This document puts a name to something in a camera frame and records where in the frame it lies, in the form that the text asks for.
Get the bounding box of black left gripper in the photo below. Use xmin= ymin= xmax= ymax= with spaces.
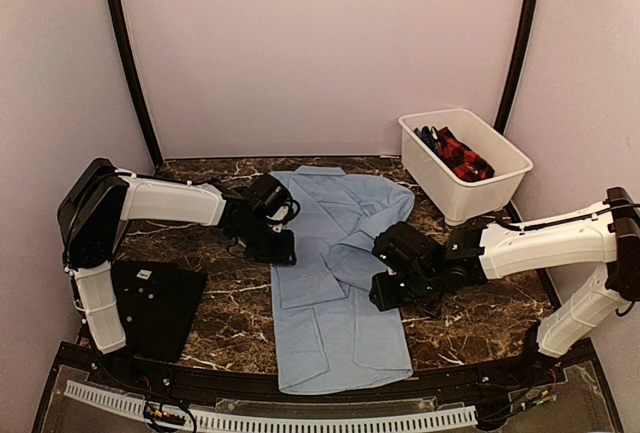
xmin=234 ymin=217 xmax=297 ymax=265

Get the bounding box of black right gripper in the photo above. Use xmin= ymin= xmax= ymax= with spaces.
xmin=369 ymin=269 xmax=440 ymax=311

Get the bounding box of light blue long sleeve shirt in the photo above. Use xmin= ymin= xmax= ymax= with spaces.
xmin=271 ymin=166 xmax=415 ymax=396

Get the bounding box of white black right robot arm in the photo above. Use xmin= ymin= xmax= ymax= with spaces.
xmin=369 ymin=187 xmax=639 ymax=387

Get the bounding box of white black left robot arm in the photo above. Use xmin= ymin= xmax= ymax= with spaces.
xmin=57 ymin=158 xmax=301 ymax=389

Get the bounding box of folded black shirt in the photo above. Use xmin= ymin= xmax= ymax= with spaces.
xmin=111 ymin=260 xmax=207 ymax=362

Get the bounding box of white plastic bin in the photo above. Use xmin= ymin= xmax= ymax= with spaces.
xmin=398 ymin=109 xmax=533 ymax=226

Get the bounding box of red black plaid shirt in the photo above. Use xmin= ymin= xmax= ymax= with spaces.
xmin=433 ymin=127 xmax=495 ymax=183

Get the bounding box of blue black plaid shirt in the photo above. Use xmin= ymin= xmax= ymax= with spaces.
xmin=414 ymin=126 xmax=440 ymax=156

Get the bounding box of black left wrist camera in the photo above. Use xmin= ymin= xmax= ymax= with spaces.
xmin=247 ymin=174 xmax=292 ymax=218

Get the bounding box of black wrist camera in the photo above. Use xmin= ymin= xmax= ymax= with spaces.
xmin=247 ymin=174 xmax=292 ymax=218
xmin=372 ymin=221 xmax=445 ymax=274

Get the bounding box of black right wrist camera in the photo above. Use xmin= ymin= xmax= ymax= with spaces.
xmin=372 ymin=221 xmax=445 ymax=274

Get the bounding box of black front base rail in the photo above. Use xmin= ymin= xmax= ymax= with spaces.
xmin=33 ymin=341 xmax=622 ymax=432

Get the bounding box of white slotted cable duct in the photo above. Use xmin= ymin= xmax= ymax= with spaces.
xmin=64 ymin=380 xmax=477 ymax=432

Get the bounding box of black left corner post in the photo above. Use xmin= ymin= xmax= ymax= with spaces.
xmin=107 ymin=0 xmax=164 ymax=169

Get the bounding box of black corner post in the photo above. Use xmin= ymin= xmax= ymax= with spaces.
xmin=107 ymin=0 xmax=164 ymax=169
xmin=493 ymin=0 xmax=537 ymax=134

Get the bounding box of black right corner post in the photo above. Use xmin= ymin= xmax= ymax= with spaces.
xmin=493 ymin=0 xmax=537 ymax=134

